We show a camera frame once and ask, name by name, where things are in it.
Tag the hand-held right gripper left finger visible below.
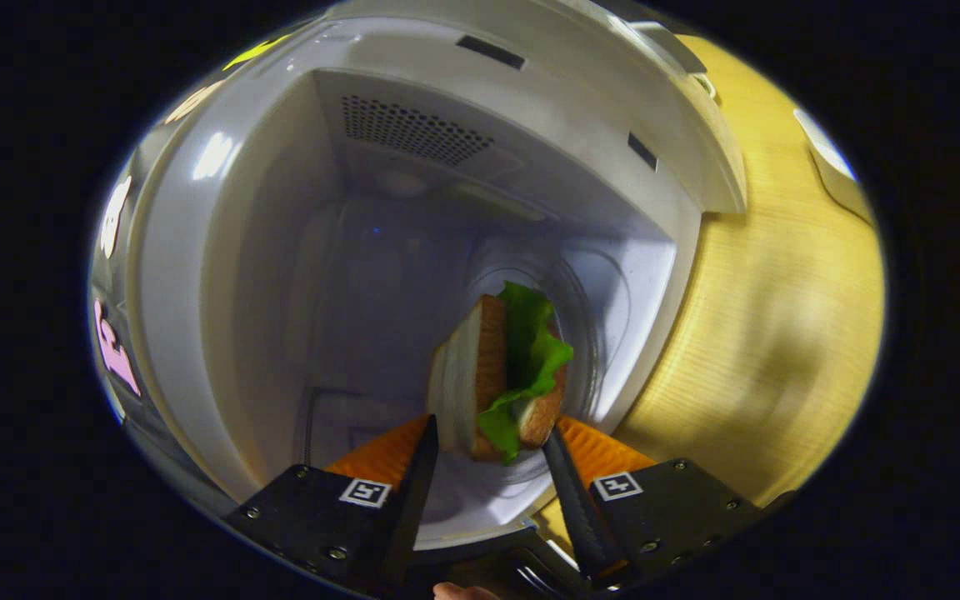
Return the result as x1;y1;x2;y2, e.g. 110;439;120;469
222;414;441;597

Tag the white rectangular tray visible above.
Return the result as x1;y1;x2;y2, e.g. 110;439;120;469
795;108;874;224

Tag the sandwich with lettuce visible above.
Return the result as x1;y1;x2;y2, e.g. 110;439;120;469
426;281;575;465

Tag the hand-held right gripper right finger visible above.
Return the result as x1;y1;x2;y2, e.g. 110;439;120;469
541;414;768;588

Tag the white microwave oven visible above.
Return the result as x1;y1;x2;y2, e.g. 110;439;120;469
117;0;749;551

